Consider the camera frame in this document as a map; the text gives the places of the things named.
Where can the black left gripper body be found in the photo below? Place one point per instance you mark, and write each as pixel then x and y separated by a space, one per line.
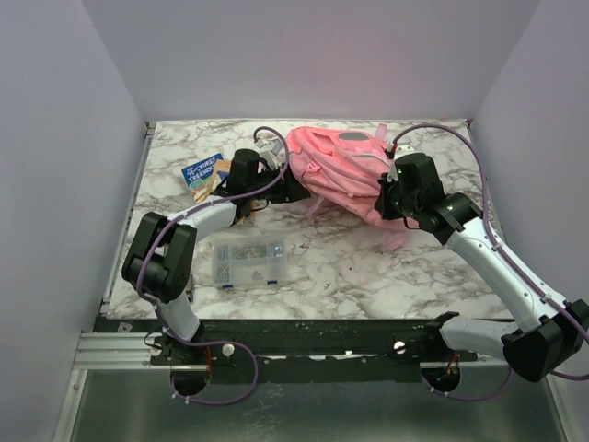
pixel 281 192

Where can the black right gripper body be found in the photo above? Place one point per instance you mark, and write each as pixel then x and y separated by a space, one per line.
pixel 395 203

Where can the pink student backpack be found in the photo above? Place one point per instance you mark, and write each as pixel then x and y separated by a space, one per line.
pixel 343 167

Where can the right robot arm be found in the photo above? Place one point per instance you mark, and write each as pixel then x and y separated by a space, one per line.
pixel 547 329

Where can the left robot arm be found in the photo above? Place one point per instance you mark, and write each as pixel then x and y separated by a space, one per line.
pixel 159 260

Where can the orange paperback book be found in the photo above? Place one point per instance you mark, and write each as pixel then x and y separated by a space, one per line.
pixel 239 180

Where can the clear plastic screw organizer box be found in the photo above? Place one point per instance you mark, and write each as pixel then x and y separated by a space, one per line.
pixel 255 260

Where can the blue treehouse paperback book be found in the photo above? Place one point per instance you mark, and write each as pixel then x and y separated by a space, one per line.
pixel 198 174

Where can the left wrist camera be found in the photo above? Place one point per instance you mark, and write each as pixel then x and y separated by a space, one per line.
pixel 269 151

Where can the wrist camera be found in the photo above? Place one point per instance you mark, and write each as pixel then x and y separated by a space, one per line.
pixel 269 151
pixel 396 151

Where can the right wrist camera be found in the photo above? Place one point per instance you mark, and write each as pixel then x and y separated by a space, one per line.
pixel 396 151

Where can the black metal clamp bracket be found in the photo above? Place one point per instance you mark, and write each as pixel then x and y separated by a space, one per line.
pixel 189 289

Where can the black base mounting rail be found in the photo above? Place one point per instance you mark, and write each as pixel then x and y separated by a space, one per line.
pixel 296 351

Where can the aluminium extrusion rail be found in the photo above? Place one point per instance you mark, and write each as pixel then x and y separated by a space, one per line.
pixel 111 351

